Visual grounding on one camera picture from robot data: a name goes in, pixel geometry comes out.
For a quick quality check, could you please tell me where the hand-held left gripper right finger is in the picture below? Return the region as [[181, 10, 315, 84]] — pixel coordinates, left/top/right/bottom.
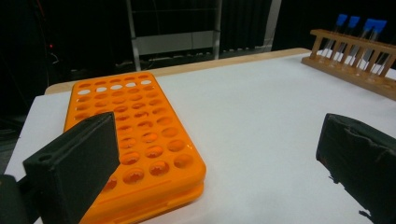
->
[[315, 113, 396, 224]]

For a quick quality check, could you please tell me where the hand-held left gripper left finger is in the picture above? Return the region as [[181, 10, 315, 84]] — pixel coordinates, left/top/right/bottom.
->
[[22, 111, 121, 224]]

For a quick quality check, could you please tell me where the wooden test tube rack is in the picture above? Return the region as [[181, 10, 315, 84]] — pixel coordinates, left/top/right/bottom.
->
[[301, 28, 396, 101]]

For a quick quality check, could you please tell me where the orange plastic tube rack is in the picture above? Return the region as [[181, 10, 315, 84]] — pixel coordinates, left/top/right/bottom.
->
[[64, 72, 207, 224]]

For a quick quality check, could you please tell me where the blue-capped test tube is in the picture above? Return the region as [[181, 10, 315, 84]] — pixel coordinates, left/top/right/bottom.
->
[[345, 18, 379, 68], [334, 15, 361, 63], [321, 13, 348, 59], [358, 19, 389, 71]]

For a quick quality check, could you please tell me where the white table mat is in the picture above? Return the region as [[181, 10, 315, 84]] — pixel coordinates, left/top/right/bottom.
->
[[4, 52, 396, 224]]

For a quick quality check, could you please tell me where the grey metal stand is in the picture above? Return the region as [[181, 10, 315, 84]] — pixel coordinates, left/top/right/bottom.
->
[[125, 0, 222, 72]]

